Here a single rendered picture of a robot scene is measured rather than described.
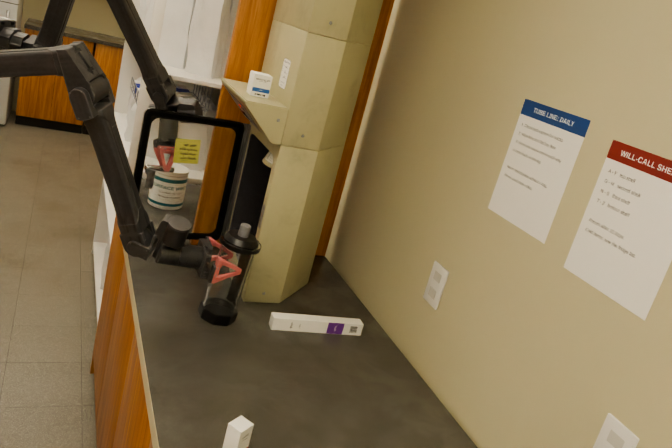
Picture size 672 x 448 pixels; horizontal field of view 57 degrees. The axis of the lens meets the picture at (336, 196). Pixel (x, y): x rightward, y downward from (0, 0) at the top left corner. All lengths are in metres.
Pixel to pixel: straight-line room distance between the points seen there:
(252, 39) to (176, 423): 1.14
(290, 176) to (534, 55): 0.69
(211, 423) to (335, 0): 1.03
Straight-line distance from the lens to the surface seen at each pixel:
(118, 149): 1.47
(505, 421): 1.50
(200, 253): 1.57
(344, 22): 1.63
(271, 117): 1.61
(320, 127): 1.66
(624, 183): 1.27
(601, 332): 1.29
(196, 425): 1.33
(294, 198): 1.70
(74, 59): 1.41
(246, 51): 1.95
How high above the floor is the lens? 1.76
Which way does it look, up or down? 16 degrees down
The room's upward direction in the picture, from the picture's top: 15 degrees clockwise
